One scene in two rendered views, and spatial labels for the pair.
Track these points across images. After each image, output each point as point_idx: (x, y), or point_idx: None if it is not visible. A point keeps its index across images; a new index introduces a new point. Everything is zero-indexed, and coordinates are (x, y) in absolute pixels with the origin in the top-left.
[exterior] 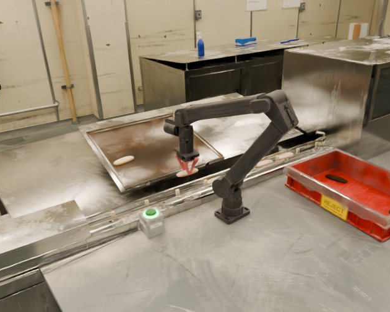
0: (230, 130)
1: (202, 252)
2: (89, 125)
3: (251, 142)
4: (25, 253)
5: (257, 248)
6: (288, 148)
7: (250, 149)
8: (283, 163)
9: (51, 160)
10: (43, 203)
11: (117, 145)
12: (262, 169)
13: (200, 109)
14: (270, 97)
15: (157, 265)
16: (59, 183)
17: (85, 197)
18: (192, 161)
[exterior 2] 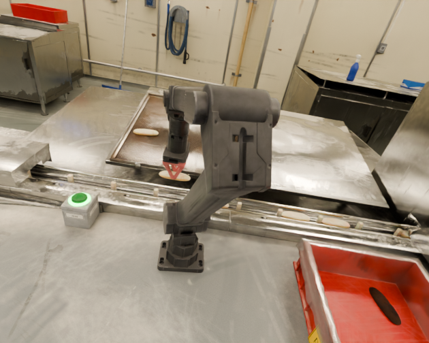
0: (291, 156)
1: (78, 286)
2: (160, 90)
3: (303, 181)
4: None
5: (138, 338)
6: (355, 214)
7: (192, 188)
8: (319, 231)
9: (124, 109)
10: (61, 137)
11: (160, 117)
12: (280, 222)
13: (179, 93)
14: (210, 92)
15: (18, 266)
16: (98, 128)
17: (94, 150)
18: (176, 165)
